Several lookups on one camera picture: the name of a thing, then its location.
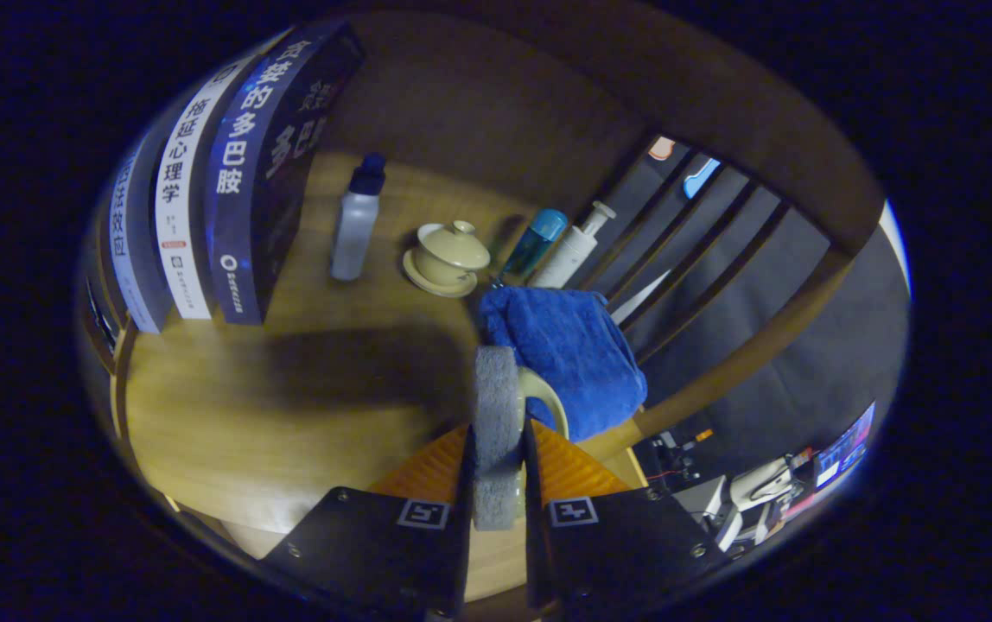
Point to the teal bottle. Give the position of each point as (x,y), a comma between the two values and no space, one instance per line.
(535,242)

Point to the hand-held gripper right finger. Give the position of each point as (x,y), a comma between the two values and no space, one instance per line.
(617,544)

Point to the beige lidded teacup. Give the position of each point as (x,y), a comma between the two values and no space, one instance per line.
(448,255)

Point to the blue towel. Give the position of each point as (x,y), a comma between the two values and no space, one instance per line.
(574,354)

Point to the white bottle with blue cap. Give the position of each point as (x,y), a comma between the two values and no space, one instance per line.
(355,229)

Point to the orange and black tool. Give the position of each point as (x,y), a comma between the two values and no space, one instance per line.
(703,434)

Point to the computer monitor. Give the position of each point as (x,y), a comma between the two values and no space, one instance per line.
(846,449)

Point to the wooden countertop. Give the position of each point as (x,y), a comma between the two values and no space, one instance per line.
(289,432)

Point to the white book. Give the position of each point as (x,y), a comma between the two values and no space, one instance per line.
(181,216)

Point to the wooden cabinet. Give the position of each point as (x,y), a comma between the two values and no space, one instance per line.
(479,104)

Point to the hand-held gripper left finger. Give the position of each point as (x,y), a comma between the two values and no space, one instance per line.
(375,553)

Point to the white pump bottle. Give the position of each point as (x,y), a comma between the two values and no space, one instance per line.
(569,250)

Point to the light blue book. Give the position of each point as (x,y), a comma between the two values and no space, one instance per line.
(135,259)

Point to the dark blue book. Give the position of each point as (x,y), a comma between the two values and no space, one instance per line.
(263,173)

